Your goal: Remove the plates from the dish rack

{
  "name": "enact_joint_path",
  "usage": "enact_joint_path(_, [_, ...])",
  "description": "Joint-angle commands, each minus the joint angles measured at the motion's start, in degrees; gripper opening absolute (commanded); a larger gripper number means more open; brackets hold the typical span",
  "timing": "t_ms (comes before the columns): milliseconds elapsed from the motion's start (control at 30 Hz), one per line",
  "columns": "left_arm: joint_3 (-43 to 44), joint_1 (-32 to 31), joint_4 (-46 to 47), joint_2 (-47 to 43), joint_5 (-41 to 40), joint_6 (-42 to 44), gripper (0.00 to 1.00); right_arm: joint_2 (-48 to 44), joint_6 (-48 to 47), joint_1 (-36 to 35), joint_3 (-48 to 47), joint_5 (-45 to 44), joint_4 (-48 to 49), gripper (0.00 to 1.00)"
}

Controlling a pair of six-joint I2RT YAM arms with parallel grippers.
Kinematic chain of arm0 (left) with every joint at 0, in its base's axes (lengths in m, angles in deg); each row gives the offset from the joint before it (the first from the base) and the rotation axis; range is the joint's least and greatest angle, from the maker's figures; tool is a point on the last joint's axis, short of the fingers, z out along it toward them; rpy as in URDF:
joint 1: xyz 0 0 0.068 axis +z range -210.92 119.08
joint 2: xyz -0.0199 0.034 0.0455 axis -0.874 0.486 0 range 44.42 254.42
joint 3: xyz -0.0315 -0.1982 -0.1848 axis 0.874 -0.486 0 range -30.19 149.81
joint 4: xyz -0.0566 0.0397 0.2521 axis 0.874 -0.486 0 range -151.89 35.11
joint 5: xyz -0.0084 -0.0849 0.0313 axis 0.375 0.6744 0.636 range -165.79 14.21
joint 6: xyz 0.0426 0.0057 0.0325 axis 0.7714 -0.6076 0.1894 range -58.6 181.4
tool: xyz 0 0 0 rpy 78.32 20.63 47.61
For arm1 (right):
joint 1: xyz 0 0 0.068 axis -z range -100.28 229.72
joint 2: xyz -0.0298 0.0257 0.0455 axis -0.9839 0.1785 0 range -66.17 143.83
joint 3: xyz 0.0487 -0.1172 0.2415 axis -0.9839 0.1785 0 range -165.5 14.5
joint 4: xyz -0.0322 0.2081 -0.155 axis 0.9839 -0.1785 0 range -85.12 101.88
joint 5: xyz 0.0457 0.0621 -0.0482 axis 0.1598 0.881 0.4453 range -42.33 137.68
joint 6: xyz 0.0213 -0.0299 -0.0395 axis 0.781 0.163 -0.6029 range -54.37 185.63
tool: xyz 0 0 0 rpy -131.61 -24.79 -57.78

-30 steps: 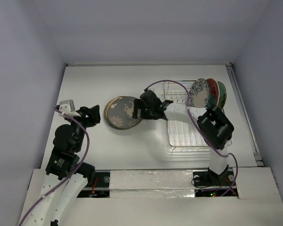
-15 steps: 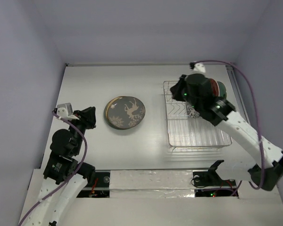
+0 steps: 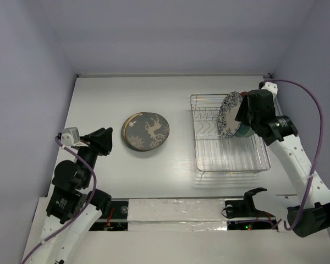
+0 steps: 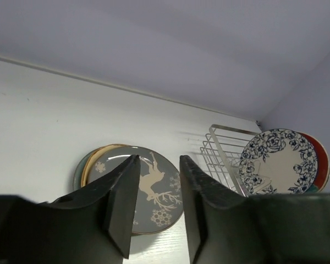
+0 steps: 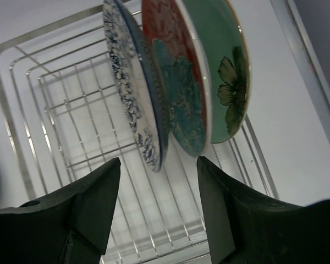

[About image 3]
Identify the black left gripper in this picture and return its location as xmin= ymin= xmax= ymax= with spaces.
xmin=76 ymin=126 xmax=113 ymax=186

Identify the green floral plate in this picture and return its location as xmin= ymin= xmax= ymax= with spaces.
xmin=234 ymin=123 xmax=255 ymax=138

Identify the dark blue patterned plate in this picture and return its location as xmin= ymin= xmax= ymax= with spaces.
xmin=218 ymin=91 xmax=243 ymax=138

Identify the teal blue plate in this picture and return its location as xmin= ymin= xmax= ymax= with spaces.
xmin=123 ymin=141 xmax=162 ymax=152

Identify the grey crane pattern plate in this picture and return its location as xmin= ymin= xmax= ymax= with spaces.
xmin=125 ymin=112 xmax=170 ymax=149

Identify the beige bird plate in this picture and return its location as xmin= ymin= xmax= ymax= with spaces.
xmin=121 ymin=112 xmax=142 ymax=148

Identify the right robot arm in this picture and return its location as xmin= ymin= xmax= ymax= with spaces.
xmin=235 ymin=89 xmax=330 ymax=238

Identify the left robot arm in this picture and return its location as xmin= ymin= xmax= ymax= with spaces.
xmin=22 ymin=127 xmax=113 ymax=263

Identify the foil covered front panel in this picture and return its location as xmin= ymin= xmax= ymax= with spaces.
xmin=127 ymin=199 xmax=227 ymax=232

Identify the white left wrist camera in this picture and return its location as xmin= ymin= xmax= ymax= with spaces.
xmin=58 ymin=127 xmax=84 ymax=147

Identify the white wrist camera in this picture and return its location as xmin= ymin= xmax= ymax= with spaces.
xmin=258 ymin=81 xmax=278 ymax=97
xmin=58 ymin=127 xmax=84 ymax=147

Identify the right side aluminium rail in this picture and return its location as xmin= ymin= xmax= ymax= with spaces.
xmin=264 ymin=80 xmax=282 ymax=116

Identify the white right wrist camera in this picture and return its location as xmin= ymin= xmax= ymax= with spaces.
xmin=258 ymin=81 xmax=278 ymax=97

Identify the white back edge rail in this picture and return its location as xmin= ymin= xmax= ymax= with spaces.
xmin=77 ymin=73 xmax=271 ymax=78

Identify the metal wire dish rack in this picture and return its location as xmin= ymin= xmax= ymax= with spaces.
xmin=190 ymin=93 xmax=271 ymax=178

